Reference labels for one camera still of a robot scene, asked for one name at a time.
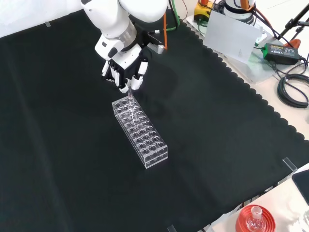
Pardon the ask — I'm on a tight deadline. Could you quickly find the green cable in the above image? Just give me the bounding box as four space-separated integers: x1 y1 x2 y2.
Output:
167 0 181 32

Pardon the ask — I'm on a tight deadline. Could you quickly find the clear glass vessel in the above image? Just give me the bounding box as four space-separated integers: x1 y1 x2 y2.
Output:
298 209 309 231

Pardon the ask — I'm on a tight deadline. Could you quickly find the yellow stop button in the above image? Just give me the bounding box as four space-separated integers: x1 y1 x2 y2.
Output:
194 0 215 23

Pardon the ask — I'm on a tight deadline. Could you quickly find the black tablet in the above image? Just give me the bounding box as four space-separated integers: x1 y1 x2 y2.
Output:
291 169 309 206

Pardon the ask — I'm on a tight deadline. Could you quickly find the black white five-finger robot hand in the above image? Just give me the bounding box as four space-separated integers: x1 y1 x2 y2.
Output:
94 35 149 94

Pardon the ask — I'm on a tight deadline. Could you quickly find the orange cable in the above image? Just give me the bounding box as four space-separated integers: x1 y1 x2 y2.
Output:
163 12 169 51

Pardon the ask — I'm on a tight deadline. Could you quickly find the clear glass test tube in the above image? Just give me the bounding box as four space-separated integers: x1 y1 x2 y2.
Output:
127 87 137 125

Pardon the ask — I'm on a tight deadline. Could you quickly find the black power supply brick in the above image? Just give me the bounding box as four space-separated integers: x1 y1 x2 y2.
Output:
262 43 303 66

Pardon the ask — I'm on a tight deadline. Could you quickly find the coiled black cable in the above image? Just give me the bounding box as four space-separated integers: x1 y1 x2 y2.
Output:
277 73 309 109

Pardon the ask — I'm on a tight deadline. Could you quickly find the metal base plate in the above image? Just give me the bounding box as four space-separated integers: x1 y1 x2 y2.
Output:
185 13 283 84

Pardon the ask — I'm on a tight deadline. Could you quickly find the pale board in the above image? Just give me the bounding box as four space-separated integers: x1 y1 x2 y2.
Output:
204 10 261 65

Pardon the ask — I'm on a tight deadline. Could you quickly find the clear plastic test tube rack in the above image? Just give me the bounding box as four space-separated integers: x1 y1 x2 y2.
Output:
112 96 169 170

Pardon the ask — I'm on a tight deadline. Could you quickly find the thin red wire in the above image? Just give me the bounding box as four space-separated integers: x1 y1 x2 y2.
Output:
181 0 192 20

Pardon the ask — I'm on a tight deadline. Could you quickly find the clear round-bottom flask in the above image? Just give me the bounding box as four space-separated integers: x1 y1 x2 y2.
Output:
246 205 265 232

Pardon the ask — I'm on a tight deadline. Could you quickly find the orange tripod foot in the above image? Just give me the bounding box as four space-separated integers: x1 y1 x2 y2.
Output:
284 38 302 48

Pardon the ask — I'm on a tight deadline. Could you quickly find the black tripod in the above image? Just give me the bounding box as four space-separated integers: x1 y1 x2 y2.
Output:
277 2 309 42

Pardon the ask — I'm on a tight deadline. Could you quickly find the black bench cloth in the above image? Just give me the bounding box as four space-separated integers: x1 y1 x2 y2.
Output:
0 8 309 232

